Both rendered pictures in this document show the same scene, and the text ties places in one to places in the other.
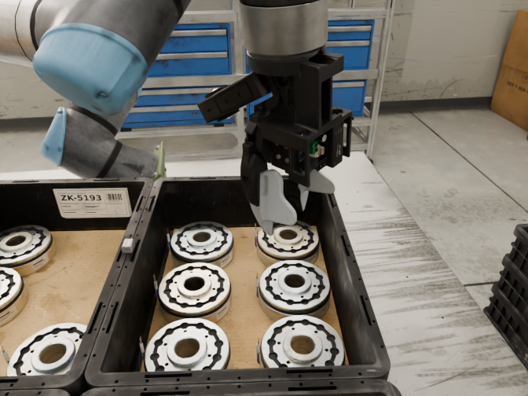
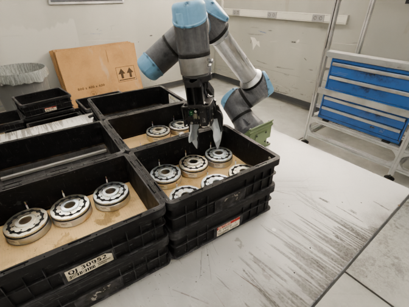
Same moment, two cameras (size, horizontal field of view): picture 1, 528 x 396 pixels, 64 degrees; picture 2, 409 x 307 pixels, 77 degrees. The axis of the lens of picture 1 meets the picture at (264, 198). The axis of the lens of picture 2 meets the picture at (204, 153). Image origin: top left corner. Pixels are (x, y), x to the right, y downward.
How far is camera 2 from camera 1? 0.58 m
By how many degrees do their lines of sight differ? 49
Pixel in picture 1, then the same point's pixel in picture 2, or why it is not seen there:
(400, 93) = not seen: outside the picture
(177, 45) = (380, 81)
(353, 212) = (338, 207)
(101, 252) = not seen: hidden behind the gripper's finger
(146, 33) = (158, 58)
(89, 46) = (143, 58)
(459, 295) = (322, 278)
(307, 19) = (185, 64)
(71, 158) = (226, 108)
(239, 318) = (194, 181)
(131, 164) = (246, 120)
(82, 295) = not seen: hidden behind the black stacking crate
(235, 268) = (218, 170)
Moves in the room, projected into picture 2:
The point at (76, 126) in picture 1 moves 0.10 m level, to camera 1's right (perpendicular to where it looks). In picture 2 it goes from (234, 96) to (247, 103)
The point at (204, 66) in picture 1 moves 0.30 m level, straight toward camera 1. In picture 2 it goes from (394, 99) to (378, 108)
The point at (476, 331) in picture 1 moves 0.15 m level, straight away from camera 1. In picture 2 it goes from (300, 292) to (360, 298)
